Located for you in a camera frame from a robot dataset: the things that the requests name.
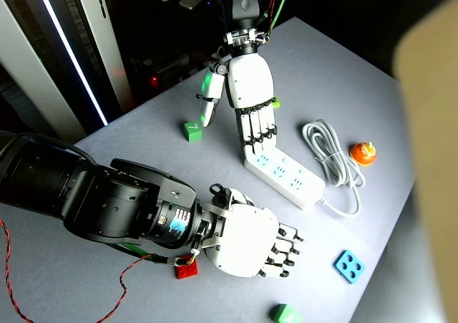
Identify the green faceted block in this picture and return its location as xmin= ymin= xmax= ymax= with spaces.
xmin=268 ymin=303 xmax=305 ymax=323

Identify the orange toy fruit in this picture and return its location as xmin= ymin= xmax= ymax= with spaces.
xmin=349 ymin=140 xmax=378 ymax=168

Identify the blue four-hole block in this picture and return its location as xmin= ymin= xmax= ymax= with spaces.
xmin=333 ymin=249 xmax=366 ymax=284

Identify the white coiled power cord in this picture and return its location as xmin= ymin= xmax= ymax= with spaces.
xmin=302 ymin=119 xmax=366 ymax=218

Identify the red building brick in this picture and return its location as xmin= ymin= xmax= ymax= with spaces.
xmin=174 ymin=256 xmax=200 ymax=280

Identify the green number seven cube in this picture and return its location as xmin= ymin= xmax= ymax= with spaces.
xmin=183 ymin=120 xmax=203 ymax=144

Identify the grey table cloth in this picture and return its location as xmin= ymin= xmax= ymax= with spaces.
xmin=0 ymin=16 xmax=418 ymax=323

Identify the grey flat device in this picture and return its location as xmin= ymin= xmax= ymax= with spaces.
xmin=178 ymin=0 xmax=207 ymax=11

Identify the white panel with lit edge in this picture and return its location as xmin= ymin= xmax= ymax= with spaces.
xmin=0 ymin=0 xmax=137 ymax=143

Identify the green cable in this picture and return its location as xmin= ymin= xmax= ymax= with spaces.
xmin=116 ymin=242 xmax=172 ymax=265
xmin=268 ymin=0 xmax=294 ymax=34

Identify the white power strip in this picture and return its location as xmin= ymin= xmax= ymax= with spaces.
xmin=243 ymin=147 xmax=326 ymax=209

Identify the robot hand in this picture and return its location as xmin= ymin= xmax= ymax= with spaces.
xmin=202 ymin=183 xmax=305 ymax=279
xmin=195 ymin=52 xmax=279 ymax=159

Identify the tan cardboard box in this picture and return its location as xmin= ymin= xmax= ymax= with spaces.
xmin=392 ymin=0 xmax=458 ymax=323

